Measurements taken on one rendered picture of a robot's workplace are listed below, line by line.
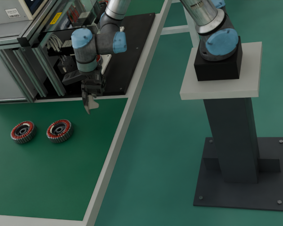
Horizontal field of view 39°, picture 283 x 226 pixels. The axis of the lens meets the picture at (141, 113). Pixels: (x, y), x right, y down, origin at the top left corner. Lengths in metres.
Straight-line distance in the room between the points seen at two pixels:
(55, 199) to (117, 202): 0.90
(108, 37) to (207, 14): 0.35
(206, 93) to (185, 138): 0.91
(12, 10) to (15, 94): 0.42
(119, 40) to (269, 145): 1.26
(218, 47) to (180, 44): 1.88
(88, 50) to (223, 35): 0.48
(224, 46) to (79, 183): 0.73
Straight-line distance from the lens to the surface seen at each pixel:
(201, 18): 1.43
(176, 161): 2.45
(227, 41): 1.47
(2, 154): 1.85
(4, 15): 1.93
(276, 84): 2.79
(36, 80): 1.93
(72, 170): 1.59
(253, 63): 1.78
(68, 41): 2.00
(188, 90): 1.71
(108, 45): 1.46
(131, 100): 1.76
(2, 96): 2.12
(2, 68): 1.97
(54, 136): 1.72
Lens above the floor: 1.85
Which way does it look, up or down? 41 degrees down
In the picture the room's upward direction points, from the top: 22 degrees counter-clockwise
